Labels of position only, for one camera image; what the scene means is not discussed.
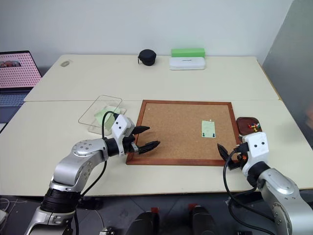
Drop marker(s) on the black round zip case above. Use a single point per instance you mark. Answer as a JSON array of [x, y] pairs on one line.
[[147, 57]]

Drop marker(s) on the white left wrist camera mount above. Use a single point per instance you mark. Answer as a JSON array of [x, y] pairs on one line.
[[121, 127]]

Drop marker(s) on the pale green paper note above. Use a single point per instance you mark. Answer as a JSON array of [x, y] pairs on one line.
[[207, 128]]

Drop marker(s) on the wood-framed cork board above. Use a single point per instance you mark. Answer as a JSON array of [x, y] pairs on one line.
[[171, 132]]

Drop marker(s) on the green rectangular box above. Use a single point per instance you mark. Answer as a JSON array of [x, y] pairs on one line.
[[187, 52]]

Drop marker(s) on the dark rounded shape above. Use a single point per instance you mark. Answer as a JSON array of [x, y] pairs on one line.
[[146, 224], [201, 220]]

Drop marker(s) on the grey partition panel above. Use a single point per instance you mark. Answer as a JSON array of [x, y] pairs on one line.
[[293, 61]]

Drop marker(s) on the brown dish with pushpins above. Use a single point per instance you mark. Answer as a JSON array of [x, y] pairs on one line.
[[243, 124]]

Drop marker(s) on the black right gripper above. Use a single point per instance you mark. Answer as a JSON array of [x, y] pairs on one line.
[[238, 162]]

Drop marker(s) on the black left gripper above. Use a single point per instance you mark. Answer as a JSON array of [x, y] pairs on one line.
[[128, 145]]

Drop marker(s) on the laptop with pink screen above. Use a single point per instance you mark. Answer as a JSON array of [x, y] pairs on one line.
[[14, 71]]

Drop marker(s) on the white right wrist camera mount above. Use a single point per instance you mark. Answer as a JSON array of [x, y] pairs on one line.
[[256, 147]]

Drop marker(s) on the clear plastic tray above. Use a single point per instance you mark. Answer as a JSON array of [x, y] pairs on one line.
[[97, 105]]

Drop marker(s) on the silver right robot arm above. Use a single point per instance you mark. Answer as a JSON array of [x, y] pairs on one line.
[[281, 191]]

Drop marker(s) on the small clear oval object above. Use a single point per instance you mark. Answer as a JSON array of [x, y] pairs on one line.
[[65, 63]]

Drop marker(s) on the white rectangular case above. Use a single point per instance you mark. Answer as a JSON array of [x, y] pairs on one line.
[[187, 63]]

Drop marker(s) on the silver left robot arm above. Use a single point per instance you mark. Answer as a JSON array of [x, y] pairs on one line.
[[80, 159]]

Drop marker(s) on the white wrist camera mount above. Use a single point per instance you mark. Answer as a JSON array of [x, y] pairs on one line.
[[256, 147], [121, 127]]

